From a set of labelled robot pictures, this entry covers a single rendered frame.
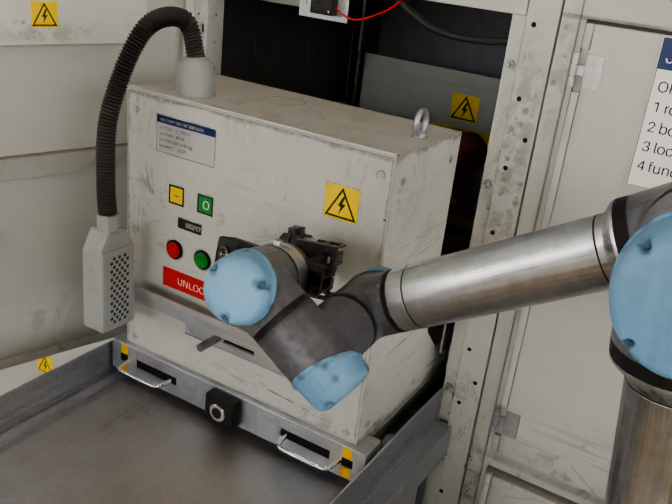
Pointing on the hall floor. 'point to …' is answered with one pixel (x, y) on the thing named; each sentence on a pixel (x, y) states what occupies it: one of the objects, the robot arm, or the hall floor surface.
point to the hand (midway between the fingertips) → (308, 252)
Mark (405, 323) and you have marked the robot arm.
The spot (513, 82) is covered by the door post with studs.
